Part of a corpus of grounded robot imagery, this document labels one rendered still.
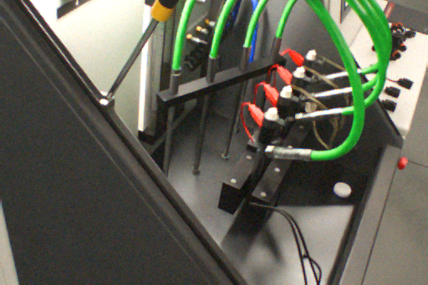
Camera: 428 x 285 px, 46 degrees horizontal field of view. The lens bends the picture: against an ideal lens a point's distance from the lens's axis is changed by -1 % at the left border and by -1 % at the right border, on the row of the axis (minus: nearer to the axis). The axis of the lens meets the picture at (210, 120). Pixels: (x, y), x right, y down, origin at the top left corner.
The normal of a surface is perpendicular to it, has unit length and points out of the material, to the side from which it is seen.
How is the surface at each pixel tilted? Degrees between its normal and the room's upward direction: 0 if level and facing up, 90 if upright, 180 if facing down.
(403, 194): 0
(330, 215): 0
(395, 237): 0
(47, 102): 90
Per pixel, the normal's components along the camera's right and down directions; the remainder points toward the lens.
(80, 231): -0.44, 0.53
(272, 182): 0.13, -0.76
